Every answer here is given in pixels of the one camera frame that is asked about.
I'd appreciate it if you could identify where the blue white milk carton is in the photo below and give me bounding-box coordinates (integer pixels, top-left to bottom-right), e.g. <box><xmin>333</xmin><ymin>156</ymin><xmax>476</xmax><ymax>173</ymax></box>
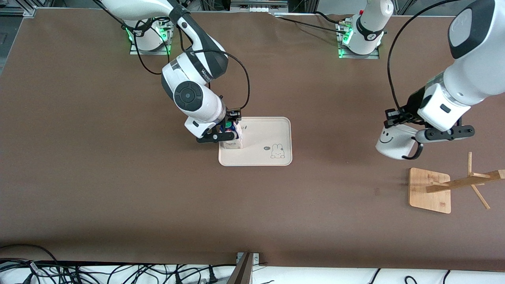
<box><xmin>219</xmin><ymin>120</ymin><xmax>243</xmax><ymax>149</ymax></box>

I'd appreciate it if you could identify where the white smiley face cup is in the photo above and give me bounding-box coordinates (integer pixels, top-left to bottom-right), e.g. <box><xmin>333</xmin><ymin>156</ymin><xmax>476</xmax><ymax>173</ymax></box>
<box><xmin>375</xmin><ymin>123</ymin><xmax>424</xmax><ymax>161</ymax></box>

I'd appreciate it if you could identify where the beige rabbit print tray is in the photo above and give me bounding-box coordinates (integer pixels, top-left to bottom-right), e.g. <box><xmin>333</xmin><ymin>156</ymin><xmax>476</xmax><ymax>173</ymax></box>
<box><xmin>219</xmin><ymin>117</ymin><xmax>293</xmax><ymax>166</ymax></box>

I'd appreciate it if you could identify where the wooden cup stand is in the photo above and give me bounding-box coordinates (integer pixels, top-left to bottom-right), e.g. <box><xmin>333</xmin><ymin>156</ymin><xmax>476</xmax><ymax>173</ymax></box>
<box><xmin>409</xmin><ymin>152</ymin><xmax>505</xmax><ymax>214</ymax></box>

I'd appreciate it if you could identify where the grey metal beam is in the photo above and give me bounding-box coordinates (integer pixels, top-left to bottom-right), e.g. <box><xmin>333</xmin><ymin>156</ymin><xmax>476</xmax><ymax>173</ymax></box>
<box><xmin>227</xmin><ymin>252</ymin><xmax>254</xmax><ymax>284</ymax></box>

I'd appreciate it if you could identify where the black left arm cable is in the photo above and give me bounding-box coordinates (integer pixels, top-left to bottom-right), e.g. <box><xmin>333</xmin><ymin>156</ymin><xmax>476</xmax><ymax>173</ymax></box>
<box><xmin>387</xmin><ymin>0</ymin><xmax>458</xmax><ymax>111</ymax></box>

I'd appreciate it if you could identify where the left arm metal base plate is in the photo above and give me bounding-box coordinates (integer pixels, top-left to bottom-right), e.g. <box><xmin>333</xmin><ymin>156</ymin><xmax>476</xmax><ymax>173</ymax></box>
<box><xmin>335</xmin><ymin>20</ymin><xmax>380</xmax><ymax>60</ymax></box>

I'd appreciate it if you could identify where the silver aluminium rail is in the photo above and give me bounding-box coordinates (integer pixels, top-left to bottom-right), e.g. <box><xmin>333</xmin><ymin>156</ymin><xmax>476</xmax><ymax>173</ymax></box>
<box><xmin>230</xmin><ymin>0</ymin><xmax>289</xmax><ymax>11</ymax></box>

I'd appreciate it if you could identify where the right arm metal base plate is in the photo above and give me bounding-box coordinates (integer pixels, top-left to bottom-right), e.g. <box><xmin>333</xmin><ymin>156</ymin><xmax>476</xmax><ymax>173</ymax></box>
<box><xmin>129</xmin><ymin>24</ymin><xmax>172</xmax><ymax>56</ymax></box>

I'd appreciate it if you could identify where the black base cable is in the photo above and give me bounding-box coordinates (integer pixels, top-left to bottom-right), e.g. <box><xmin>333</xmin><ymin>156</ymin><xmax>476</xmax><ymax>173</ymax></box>
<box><xmin>271</xmin><ymin>13</ymin><xmax>350</xmax><ymax>37</ymax></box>

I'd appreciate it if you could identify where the small metal bracket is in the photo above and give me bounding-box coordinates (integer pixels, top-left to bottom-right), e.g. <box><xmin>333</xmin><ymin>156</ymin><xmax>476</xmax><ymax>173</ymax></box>
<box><xmin>236</xmin><ymin>252</ymin><xmax>260</xmax><ymax>265</ymax></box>

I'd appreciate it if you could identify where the metal table corner bracket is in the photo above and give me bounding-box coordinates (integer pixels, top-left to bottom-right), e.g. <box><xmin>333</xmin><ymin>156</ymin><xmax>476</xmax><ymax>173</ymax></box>
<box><xmin>11</xmin><ymin>6</ymin><xmax>37</xmax><ymax>18</ymax></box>

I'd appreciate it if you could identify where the black floor cable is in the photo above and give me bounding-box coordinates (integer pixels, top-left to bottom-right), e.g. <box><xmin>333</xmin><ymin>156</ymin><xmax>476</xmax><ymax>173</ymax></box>
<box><xmin>0</xmin><ymin>243</ymin><xmax>60</xmax><ymax>273</ymax></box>

